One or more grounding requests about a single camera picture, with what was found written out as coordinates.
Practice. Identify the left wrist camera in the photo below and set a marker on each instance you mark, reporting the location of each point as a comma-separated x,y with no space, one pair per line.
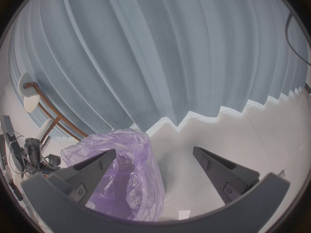
54,160

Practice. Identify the purple plastic bag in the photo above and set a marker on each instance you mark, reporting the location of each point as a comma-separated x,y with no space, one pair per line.
136,190

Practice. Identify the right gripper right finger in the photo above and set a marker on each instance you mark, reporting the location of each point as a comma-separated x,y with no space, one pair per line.
226,173

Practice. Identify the blue-green curtain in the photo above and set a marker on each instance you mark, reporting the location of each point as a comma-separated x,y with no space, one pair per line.
150,57

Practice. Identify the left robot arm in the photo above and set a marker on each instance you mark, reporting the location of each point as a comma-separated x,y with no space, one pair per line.
32,152

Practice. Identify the wooden chair with white cushions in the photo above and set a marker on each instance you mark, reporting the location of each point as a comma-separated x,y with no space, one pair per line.
30,101

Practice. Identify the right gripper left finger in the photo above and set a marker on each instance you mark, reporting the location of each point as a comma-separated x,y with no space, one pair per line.
82,176

